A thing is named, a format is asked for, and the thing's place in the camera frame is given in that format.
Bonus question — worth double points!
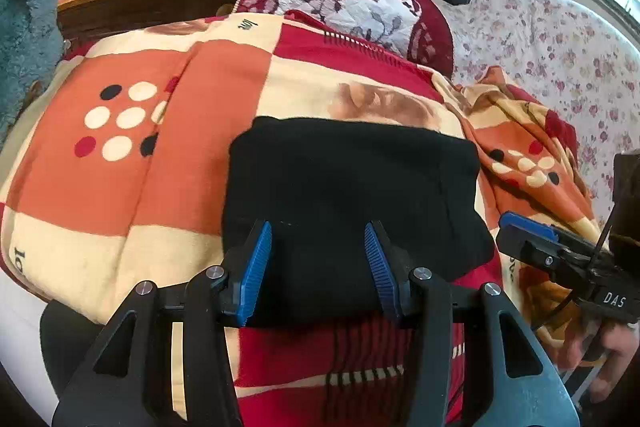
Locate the black pants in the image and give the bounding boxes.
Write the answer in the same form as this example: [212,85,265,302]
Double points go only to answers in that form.
[222,117,495,329]

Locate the person's right hand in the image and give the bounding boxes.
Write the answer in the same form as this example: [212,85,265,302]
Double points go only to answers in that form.
[556,321,640,403]

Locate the orange red patterned blanket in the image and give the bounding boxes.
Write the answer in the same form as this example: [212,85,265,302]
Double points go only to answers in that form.
[0,8,604,427]

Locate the floral bed sheet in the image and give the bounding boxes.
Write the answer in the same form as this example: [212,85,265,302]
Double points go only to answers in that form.
[438,0,639,222]

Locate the floral quilted pillow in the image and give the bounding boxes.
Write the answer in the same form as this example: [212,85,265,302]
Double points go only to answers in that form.
[234,0,454,77]

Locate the teal fluffy coat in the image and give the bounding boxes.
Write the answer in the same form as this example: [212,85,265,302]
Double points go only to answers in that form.
[1,0,63,140]

